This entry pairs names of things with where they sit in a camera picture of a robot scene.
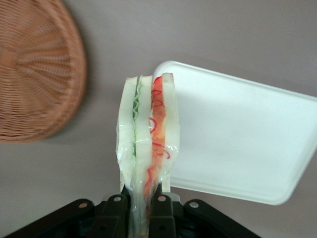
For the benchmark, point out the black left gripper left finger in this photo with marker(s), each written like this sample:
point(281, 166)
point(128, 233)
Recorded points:
point(116, 218)

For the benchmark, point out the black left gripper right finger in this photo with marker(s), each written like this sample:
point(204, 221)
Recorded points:
point(162, 218)

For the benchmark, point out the triangle sandwich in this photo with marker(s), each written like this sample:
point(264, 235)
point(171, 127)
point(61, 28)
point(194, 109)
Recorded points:
point(146, 138)

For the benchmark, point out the cream rectangular tray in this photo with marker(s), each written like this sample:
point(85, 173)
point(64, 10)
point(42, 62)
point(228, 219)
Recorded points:
point(235, 136)

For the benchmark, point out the brown round wicker basket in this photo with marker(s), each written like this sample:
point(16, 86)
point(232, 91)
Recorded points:
point(34, 74)

